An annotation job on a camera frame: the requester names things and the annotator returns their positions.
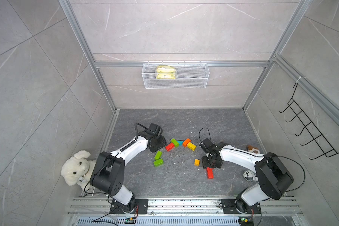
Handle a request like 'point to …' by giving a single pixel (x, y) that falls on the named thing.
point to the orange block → (186, 141)
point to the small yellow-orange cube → (197, 162)
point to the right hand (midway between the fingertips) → (208, 165)
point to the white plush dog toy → (78, 169)
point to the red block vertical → (210, 172)
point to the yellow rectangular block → (191, 146)
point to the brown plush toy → (253, 149)
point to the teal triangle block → (180, 142)
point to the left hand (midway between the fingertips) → (165, 143)
